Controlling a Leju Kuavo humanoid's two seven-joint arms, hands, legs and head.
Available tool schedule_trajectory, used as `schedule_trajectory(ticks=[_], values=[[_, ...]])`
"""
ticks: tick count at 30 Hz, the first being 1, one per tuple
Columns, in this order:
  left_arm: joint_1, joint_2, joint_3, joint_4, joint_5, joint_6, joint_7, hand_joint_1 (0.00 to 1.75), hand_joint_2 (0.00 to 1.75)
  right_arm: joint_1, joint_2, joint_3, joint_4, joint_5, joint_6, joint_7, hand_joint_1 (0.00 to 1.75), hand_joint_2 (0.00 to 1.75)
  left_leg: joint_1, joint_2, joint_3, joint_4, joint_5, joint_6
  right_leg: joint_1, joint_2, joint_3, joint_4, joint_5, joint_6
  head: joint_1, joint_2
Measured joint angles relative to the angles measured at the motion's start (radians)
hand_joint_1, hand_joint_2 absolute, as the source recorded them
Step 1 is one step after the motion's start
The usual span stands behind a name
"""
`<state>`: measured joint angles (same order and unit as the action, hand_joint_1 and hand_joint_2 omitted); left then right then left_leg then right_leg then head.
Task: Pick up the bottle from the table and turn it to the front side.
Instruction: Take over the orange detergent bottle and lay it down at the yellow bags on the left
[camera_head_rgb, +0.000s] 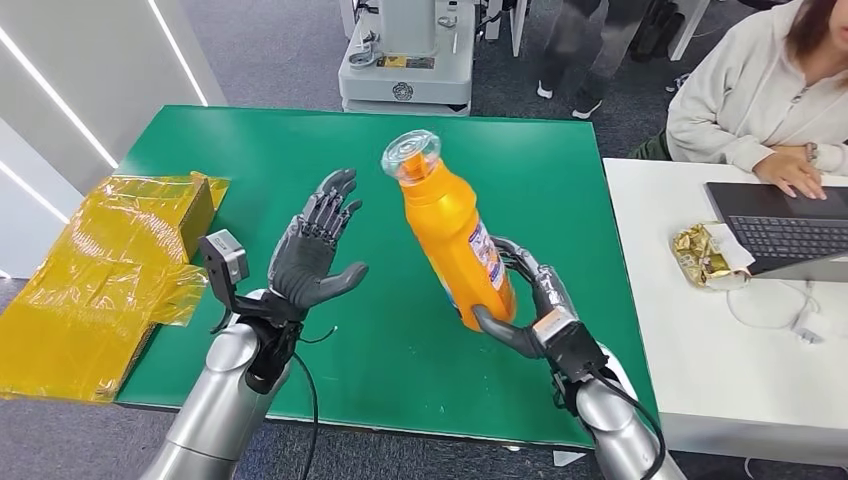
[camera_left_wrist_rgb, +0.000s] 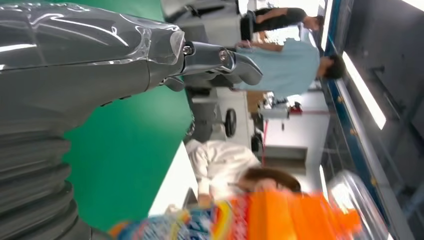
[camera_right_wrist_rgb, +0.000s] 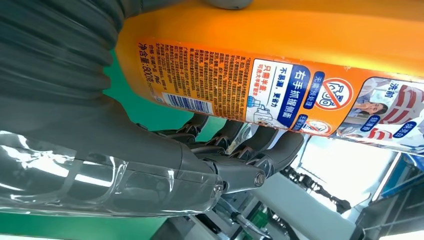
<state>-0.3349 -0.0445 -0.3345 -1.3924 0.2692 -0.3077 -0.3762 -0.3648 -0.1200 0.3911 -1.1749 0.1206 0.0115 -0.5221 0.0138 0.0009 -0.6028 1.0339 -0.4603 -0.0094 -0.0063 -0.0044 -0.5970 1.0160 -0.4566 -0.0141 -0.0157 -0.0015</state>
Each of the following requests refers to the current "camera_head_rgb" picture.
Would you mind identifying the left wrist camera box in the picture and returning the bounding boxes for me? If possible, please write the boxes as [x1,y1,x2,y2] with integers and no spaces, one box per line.
[198,229,252,296]

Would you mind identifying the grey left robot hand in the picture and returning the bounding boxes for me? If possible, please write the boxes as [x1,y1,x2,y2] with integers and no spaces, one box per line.
[268,168,370,311]

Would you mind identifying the green table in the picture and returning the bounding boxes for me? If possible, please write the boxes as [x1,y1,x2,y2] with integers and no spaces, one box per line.
[115,104,664,450]

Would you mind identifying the person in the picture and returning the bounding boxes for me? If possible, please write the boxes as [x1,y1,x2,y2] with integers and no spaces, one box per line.
[627,0,848,203]
[535,0,654,121]

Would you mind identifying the person's hand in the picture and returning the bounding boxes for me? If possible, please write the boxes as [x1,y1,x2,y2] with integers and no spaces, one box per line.
[753,153,828,204]

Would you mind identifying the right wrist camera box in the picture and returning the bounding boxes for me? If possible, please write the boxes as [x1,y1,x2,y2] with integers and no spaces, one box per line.
[531,305,609,384]

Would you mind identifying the gold foil wrapper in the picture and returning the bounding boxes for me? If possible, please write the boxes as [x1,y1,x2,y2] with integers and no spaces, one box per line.
[670,223,755,291]

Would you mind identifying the black shoes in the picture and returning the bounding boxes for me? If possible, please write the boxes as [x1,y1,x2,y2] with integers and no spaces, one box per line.
[629,0,687,66]

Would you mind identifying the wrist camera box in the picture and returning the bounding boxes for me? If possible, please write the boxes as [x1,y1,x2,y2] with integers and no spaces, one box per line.
[198,229,252,296]
[531,305,609,384]

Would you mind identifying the orange plastic bottle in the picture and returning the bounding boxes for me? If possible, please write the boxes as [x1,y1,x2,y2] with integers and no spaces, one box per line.
[380,129,518,333]

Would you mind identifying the white furniture panel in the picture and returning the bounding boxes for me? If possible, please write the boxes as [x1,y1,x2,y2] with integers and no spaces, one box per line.
[669,0,713,64]
[485,0,531,60]

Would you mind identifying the white power adapter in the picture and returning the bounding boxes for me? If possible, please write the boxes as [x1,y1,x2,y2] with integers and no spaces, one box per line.
[791,311,833,347]

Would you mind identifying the white robot stand base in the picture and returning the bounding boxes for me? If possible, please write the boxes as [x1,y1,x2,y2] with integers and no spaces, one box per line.
[337,0,478,119]

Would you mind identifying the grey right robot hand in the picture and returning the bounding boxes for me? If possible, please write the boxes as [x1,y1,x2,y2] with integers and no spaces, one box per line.
[471,235,581,360]

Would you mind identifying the yellow taped cardboard box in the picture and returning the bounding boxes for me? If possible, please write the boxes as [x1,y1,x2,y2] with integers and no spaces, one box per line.
[0,172,232,405]

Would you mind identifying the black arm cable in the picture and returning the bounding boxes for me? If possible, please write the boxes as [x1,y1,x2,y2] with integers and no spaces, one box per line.
[291,324,339,480]

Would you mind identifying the white desk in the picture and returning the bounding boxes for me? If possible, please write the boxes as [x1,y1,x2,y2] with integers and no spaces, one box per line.
[601,157,848,468]

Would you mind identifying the black laptop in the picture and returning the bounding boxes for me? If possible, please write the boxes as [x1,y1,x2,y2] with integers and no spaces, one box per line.
[704,182,848,285]

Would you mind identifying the white cable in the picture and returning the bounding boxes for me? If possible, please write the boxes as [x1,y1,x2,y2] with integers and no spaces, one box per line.
[725,281,823,333]

